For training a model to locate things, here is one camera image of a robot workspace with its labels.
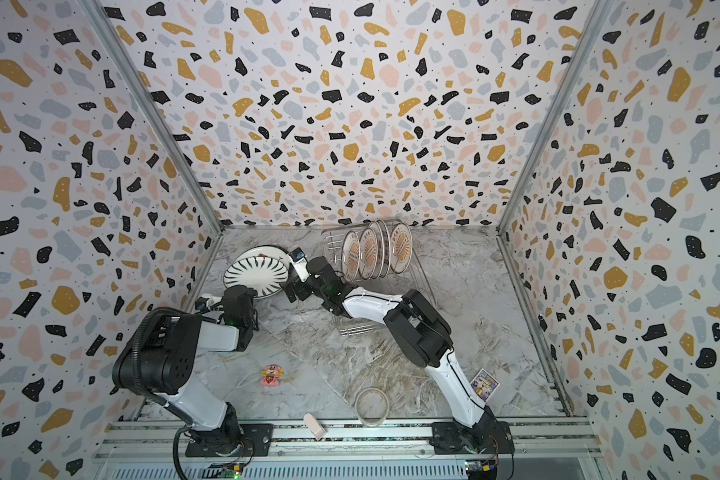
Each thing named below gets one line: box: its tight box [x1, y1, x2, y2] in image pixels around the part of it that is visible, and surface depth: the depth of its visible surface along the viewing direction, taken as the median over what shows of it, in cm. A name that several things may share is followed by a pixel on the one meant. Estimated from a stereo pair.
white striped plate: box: [224, 255, 289, 298], surface depth 104 cm
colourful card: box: [469, 368, 501, 402], surface depth 83 cm
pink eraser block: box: [303, 413, 326, 441], surface depth 76 cm
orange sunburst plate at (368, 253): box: [359, 227, 378, 280], surface depth 104 cm
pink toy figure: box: [260, 364, 285, 387], surface depth 83 cm
